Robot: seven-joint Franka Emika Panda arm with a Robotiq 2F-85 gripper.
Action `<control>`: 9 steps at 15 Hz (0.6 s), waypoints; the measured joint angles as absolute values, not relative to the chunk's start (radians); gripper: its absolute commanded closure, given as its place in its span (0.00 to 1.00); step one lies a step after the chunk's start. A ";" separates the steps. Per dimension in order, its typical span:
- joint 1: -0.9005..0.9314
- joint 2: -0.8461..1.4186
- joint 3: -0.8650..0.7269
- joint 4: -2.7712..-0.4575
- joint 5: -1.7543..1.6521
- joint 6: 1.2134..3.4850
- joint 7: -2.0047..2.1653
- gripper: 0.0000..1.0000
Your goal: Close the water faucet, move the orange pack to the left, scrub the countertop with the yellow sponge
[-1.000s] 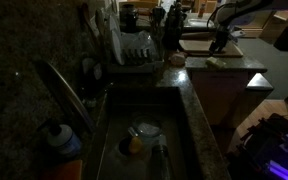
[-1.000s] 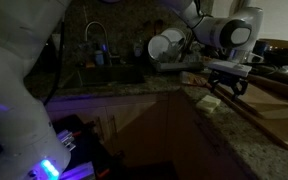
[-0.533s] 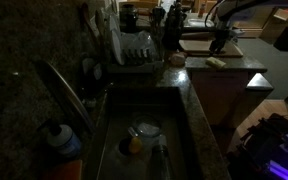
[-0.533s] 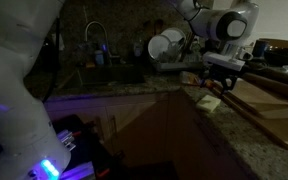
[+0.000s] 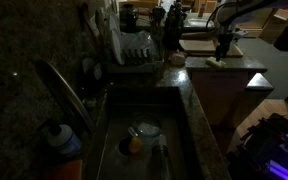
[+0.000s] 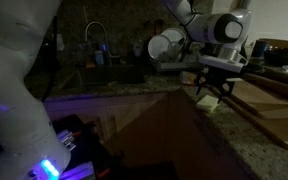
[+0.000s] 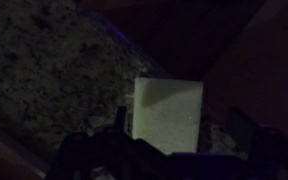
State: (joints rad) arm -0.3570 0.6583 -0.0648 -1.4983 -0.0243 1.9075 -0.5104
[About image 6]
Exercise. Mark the white dinner plate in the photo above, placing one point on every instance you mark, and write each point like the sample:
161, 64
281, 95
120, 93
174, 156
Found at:
159, 46
174, 35

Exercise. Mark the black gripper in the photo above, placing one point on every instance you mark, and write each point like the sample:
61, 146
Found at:
217, 78

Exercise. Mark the wooden rolling pin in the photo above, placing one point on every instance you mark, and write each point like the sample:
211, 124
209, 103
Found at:
277, 85

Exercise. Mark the dark wooden spoon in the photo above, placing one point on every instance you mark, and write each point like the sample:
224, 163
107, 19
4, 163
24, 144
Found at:
159, 26

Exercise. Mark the pale yellow sponge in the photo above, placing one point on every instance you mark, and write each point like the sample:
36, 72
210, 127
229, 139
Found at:
207, 103

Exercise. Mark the light wooden cutting board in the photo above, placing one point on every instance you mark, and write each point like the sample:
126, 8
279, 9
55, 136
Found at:
260, 100

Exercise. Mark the black robot stand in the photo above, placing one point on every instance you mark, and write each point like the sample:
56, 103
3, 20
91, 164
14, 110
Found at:
84, 143

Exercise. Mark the black bowl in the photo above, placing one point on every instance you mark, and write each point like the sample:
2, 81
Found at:
282, 56

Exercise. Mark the wooden bowl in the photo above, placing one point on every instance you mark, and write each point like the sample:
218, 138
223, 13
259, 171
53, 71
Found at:
280, 42

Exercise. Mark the plain-sided base cabinet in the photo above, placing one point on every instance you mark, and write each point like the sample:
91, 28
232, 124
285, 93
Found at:
170, 133

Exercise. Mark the blue white soap bottle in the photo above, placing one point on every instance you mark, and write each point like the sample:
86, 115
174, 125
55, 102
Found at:
99, 57

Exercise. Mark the grey dish rack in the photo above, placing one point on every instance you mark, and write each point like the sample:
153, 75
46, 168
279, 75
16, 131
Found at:
170, 65

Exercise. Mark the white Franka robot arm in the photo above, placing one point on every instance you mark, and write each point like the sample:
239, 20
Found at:
14, 100

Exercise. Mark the curved metal water faucet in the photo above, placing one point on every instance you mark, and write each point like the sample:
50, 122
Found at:
87, 43

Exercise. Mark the base cabinet with panel doors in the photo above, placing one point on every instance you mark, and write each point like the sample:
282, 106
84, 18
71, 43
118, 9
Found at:
84, 110

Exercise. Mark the white wall outlet plate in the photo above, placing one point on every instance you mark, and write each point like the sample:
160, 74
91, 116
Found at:
61, 42

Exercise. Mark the steel sink basin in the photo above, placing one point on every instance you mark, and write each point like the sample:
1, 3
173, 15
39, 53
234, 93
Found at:
117, 75

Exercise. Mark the clear plastic container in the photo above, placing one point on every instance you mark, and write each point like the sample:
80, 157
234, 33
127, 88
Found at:
173, 53

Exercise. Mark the small soap dispenser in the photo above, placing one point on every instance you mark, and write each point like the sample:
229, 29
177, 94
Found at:
138, 48

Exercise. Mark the orange dish sponge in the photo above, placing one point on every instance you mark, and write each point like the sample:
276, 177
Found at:
90, 64

